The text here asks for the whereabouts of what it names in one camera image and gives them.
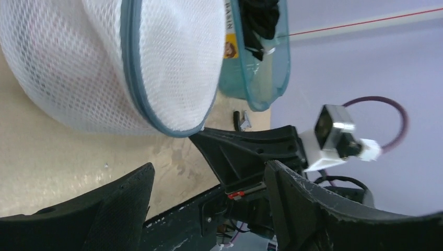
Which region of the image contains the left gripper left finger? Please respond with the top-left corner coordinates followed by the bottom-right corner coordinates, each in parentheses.
top-left (1, 163), bottom-right (155, 250)

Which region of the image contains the blue-trimmed white mesh laundry bag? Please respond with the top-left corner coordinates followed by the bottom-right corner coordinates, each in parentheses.
top-left (1, 1), bottom-right (226, 138)

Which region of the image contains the teal transparent plastic bin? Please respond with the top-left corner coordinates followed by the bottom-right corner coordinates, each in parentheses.
top-left (219, 1), bottom-right (291, 111)

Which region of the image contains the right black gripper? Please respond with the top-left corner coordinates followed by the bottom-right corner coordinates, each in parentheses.
top-left (189, 125), bottom-right (308, 239)

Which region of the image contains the black garment in bin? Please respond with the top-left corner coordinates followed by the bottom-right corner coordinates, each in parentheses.
top-left (238, 0), bottom-right (280, 61)

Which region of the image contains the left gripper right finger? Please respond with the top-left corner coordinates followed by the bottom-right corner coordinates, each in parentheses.
top-left (264, 161), bottom-right (442, 250)

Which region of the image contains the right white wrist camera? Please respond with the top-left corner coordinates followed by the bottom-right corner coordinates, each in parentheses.
top-left (299, 105), bottom-right (382, 172)

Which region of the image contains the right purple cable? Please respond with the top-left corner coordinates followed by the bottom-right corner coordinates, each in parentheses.
top-left (318, 96), bottom-right (410, 184)

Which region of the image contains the white PVC pipe frame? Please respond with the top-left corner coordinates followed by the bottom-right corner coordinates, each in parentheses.
top-left (288, 5), bottom-right (442, 41)

